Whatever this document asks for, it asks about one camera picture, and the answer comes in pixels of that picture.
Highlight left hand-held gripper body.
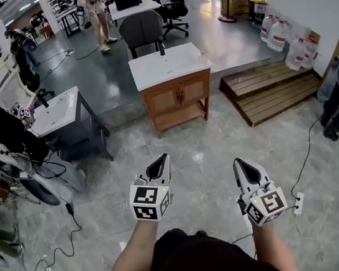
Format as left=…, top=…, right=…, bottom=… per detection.
left=126, top=171, right=174, bottom=225

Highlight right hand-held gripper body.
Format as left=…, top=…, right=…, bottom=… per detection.
left=234, top=179, right=290, bottom=230

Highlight wooden cabinet door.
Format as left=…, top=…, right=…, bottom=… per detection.
left=177, top=73, right=214, bottom=106
left=146, top=84, right=183, bottom=117

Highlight person's left forearm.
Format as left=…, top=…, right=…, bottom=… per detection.
left=100, top=217, right=165, bottom=271

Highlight person's right forearm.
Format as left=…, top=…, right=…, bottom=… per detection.
left=248, top=217, right=302, bottom=271

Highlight wooden vanity cabinet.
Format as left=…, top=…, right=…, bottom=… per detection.
left=139, top=68, right=220, bottom=140

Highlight dark grey sink table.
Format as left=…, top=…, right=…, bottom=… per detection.
left=24, top=82, right=115, bottom=173

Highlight white power strip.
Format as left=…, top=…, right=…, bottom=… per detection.
left=291, top=192, right=307, bottom=216

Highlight person's black clothing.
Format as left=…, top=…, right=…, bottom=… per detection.
left=84, top=210, right=300, bottom=271

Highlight wooden slatted steps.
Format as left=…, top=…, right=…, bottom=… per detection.
left=216, top=55, right=327, bottom=132

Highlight white ceramic sink basin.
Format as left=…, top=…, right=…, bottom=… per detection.
left=126, top=39, right=216, bottom=93

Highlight white sink top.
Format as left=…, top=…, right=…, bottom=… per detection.
left=24, top=86, right=85, bottom=139

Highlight clear water jug red label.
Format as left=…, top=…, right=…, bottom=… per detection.
left=263, top=18, right=295, bottom=54
left=257, top=13, right=279, bottom=44
left=297, top=36, right=323, bottom=70
left=282, top=37, right=310, bottom=72

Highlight grey armchair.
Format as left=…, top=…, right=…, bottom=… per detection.
left=116, top=7, right=168, bottom=61

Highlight white table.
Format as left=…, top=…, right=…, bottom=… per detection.
left=107, top=0, right=164, bottom=28

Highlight black swivel chair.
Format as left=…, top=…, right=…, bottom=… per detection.
left=7, top=24, right=57, bottom=104

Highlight black office chair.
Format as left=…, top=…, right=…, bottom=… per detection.
left=157, top=0, right=197, bottom=41

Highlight cardboard box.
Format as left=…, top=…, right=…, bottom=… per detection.
left=219, top=0, right=261, bottom=19

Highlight yellow topped stool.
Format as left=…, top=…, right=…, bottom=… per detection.
left=245, top=0, right=272, bottom=24

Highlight long black floor cable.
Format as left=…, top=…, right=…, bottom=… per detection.
left=280, top=114, right=335, bottom=201

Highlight black power adapter cable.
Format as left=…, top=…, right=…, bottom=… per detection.
left=9, top=194, right=89, bottom=271

